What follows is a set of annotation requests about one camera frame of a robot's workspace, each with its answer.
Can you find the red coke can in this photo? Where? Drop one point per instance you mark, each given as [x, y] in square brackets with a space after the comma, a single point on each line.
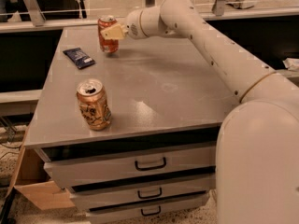
[107, 46]

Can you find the top grey drawer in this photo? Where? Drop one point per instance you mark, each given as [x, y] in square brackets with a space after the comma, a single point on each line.
[86, 173]

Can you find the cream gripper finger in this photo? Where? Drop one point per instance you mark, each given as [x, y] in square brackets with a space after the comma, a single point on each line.
[116, 31]

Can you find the blue rxbar blueberry wrapper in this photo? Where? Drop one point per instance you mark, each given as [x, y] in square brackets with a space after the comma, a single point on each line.
[79, 58]

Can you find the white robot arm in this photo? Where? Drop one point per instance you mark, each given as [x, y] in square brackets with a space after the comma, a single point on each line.
[257, 152]

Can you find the cardboard box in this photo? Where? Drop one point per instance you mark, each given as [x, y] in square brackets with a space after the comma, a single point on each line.
[30, 180]

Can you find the grey drawer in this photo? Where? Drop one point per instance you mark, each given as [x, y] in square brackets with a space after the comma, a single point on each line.
[86, 173]
[144, 191]
[146, 208]

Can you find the middle grey drawer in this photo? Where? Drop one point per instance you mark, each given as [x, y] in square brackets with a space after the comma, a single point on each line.
[144, 191]

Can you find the grey metal railing frame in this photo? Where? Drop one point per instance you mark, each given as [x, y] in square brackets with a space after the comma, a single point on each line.
[81, 10]

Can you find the bottom grey drawer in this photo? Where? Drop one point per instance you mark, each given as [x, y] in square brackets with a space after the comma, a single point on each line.
[146, 208]

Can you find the gold opened drink can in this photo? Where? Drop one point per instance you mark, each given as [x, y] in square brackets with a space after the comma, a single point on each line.
[92, 102]

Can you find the grey drawer cabinet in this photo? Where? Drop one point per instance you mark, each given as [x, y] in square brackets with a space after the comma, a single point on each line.
[161, 94]

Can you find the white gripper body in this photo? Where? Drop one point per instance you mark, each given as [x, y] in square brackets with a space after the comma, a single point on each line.
[133, 27]

